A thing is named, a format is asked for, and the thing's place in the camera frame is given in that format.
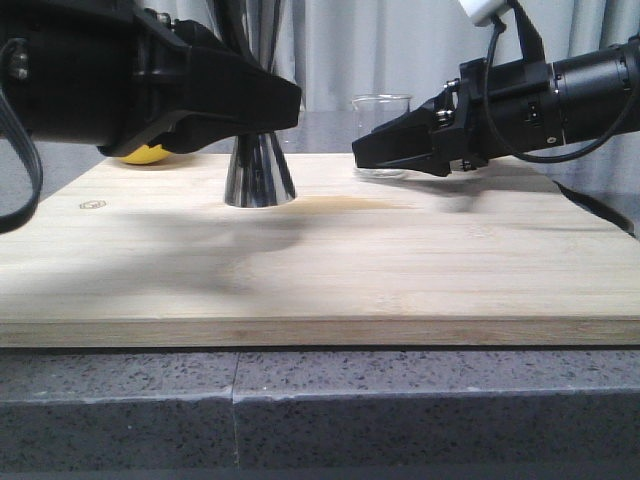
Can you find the glass beaker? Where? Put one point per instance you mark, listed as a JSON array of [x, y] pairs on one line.
[[370, 111]]

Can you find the steel jigger measuring cup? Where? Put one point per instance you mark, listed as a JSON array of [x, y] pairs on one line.
[[258, 174]]

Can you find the grey curtain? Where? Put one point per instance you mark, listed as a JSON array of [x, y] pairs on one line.
[[336, 50]]

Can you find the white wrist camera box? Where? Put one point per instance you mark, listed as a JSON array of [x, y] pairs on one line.
[[480, 12]]

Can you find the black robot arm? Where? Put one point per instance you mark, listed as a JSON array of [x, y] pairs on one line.
[[595, 93]]

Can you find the wooden cutting board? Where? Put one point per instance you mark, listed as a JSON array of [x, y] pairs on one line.
[[153, 257]]

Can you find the yellow lemon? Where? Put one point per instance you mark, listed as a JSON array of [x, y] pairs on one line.
[[146, 155]]

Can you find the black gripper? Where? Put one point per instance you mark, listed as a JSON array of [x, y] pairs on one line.
[[111, 73], [525, 115]]

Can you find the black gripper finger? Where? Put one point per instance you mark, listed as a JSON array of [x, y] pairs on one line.
[[226, 96]]

